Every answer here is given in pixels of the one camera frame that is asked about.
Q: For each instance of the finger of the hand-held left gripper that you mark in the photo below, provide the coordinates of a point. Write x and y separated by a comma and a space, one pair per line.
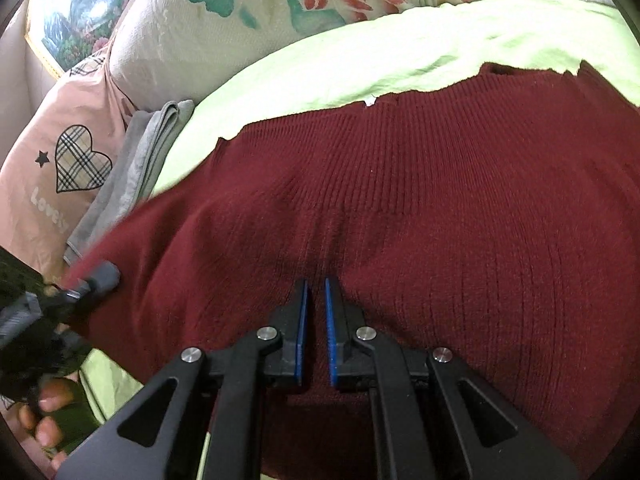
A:
102, 280

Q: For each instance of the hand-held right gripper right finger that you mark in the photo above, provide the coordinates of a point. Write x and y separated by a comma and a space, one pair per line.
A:
330, 340

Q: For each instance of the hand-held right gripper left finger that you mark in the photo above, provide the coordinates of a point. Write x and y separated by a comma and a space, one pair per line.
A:
301, 340

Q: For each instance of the maroon knit hooded sweater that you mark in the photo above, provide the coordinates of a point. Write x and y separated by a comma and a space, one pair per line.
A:
425, 210

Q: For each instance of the person's left hand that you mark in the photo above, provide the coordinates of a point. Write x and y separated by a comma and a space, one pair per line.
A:
47, 402

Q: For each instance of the grey folded towel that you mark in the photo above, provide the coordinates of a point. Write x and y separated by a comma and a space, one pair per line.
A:
145, 160

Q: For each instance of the pink heart print pillow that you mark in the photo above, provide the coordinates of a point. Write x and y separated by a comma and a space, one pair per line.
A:
30, 160

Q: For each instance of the gold framed landscape picture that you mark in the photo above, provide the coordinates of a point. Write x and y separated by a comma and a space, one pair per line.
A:
75, 20

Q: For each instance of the light green bed sheet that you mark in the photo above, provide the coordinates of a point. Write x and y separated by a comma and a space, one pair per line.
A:
375, 60

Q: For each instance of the white floral pillow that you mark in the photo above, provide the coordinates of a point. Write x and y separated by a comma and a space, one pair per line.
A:
250, 20

